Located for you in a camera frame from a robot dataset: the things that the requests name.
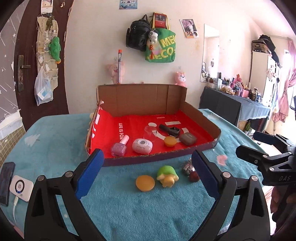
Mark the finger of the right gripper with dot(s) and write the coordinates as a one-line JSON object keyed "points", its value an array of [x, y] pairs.
{"points": [[259, 157], [280, 142]]}

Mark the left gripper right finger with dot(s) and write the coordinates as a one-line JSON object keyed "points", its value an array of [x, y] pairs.
{"points": [[251, 218]]}

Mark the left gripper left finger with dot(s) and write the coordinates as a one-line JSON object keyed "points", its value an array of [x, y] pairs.
{"points": [[44, 220]]}

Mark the orange round soap disc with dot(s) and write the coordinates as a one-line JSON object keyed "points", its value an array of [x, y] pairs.
{"points": [[170, 141]]}

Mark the pink nail polish bottle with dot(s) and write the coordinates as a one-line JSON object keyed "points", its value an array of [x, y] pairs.
{"points": [[118, 149]]}

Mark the gold beaded cylinder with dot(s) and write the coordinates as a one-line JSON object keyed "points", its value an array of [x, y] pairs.
{"points": [[150, 132]]}

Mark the pink round mini camera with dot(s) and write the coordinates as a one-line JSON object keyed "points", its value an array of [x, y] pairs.
{"points": [[142, 146]]}

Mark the pink curtain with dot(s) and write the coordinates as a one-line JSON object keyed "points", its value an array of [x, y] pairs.
{"points": [[283, 105]]}

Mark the dark cloth covered desk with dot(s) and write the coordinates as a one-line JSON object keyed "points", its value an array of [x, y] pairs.
{"points": [[235, 108]]}

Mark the white power bank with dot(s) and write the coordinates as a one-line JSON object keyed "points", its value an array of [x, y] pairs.
{"points": [[21, 187]]}

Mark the cosmetics clutter on desk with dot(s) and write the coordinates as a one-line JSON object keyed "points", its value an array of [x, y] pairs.
{"points": [[232, 86]]}

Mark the dark red ball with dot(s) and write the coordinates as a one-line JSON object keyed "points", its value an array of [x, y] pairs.
{"points": [[194, 177]]}

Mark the black smartphone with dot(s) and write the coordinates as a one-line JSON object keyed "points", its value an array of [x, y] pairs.
{"points": [[5, 181]]}

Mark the glass flower paperweight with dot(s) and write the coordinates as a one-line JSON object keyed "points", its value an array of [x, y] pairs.
{"points": [[188, 168]]}

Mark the brown earbuds case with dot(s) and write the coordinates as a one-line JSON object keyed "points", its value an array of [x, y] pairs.
{"points": [[187, 138]]}

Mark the green yellow turtle toy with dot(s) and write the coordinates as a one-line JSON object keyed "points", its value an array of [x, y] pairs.
{"points": [[167, 176]]}

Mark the red Miniso bag liner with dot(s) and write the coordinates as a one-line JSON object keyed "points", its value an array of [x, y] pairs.
{"points": [[106, 130]]}

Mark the cardboard box tray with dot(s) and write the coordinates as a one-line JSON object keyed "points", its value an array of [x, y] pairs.
{"points": [[145, 99]]}

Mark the white plastic bag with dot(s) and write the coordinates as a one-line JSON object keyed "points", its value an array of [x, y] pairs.
{"points": [[42, 89]]}

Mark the green tote bag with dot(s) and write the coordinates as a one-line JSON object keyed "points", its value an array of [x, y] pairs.
{"points": [[164, 51]]}

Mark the dark brown door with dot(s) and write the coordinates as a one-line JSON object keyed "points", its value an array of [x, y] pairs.
{"points": [[26, 46]]}

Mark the red framed picture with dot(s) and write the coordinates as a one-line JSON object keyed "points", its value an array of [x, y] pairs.
{"points": [[160, 21]]}

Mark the black backpack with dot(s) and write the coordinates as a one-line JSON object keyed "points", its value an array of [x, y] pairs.
{"points": [[138, 33]]}

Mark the green crocodile plush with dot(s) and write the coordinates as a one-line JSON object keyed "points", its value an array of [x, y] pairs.
{"points": [[54, 49]]}

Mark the orange capped tube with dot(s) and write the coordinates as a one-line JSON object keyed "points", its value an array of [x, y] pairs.
{"points": [[119, 66]]}

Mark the beige hanging organizer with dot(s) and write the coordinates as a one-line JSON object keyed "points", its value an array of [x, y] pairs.
{"points": [[43, 56]]}

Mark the photo on door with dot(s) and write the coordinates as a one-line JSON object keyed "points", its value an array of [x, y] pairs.
{"points": [[46, 6]]}

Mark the photo print on wall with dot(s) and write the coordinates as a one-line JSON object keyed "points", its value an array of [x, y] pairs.
{"points": [[189, 28]]}

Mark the white dog plush keychain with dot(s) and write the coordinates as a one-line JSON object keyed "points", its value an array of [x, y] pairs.
{"points": [[153, 38]]}

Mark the door handle plate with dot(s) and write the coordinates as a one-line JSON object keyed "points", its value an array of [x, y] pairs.
{"points": [[21, 68]]}

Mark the blue poster on wall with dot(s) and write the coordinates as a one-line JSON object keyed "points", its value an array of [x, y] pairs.
{"points": [[128, 4]]}

